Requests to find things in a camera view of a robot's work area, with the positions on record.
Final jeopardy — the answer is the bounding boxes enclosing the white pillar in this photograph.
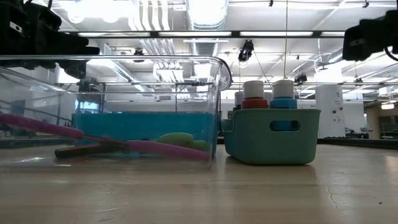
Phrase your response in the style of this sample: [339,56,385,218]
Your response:
[315,84,346,138]

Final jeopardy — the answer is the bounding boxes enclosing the black aluminium frame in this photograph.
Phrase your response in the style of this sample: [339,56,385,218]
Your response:
[0,136,398,151]

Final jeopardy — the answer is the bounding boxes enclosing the green scissors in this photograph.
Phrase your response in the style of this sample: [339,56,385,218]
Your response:
[157,132,208,152]

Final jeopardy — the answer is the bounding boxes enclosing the teal rectangular tray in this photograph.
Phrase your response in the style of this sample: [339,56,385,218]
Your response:
[72,112,219,156]

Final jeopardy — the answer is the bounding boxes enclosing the clear plastic bin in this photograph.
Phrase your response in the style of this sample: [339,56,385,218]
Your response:
[0,55,233,170]

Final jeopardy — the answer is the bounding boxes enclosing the purple scissors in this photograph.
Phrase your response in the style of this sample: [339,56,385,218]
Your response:
[0,113,211,162]

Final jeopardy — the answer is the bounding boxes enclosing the black ceiling camera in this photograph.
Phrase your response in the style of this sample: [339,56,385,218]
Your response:
[132,48,145,63]
[237,39,255,68]
[293,73,308,86]

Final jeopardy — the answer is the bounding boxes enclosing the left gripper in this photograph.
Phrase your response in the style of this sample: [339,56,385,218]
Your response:
[0,0,101,80]

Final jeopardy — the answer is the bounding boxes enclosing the small teal basket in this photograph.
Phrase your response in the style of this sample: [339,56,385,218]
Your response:
[221,108,322,166]

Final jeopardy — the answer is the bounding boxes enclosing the ribbed ceiling duct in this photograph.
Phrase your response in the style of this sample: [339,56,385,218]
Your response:
[185,0,229,57]

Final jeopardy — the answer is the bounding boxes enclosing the red paint bottle white cap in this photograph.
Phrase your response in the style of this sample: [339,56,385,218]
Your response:
[241,80,269,110]

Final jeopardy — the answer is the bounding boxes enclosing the blue paint bottle white cap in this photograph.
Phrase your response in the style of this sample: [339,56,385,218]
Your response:
[269,79,300,132]

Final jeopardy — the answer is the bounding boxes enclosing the black overhead beam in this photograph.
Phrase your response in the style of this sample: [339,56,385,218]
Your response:
[58,29,346,39]

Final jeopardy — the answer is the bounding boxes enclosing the black paint bottle white cap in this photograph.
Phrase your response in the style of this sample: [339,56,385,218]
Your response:
[232,91,245,113]

